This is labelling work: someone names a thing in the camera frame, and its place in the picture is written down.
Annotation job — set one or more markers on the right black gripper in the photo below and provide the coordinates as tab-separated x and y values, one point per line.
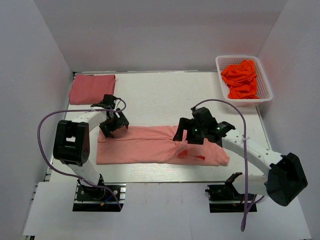
186	124

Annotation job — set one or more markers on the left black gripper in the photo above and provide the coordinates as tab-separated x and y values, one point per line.
121	121

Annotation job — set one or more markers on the salmon pink t shirt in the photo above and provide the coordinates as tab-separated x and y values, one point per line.
154	144

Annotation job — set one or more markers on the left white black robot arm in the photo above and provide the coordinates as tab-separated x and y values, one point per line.
72	141

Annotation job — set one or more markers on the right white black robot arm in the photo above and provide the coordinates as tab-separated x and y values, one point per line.
283	176

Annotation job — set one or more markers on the folded dusty red t shirt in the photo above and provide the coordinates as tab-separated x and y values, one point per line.
90	89

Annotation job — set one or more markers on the white perforated plastic basket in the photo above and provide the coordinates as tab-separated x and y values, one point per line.
263	88

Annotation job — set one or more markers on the crumpled orange t shirt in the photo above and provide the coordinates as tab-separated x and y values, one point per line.
241	80

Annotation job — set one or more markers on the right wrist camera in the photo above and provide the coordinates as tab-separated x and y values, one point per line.
203	117

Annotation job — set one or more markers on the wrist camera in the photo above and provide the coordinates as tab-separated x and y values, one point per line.
203	117
108	102

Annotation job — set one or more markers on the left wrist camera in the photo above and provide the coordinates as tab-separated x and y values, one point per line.
108	102

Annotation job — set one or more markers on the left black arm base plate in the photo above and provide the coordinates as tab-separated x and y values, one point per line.
89	199

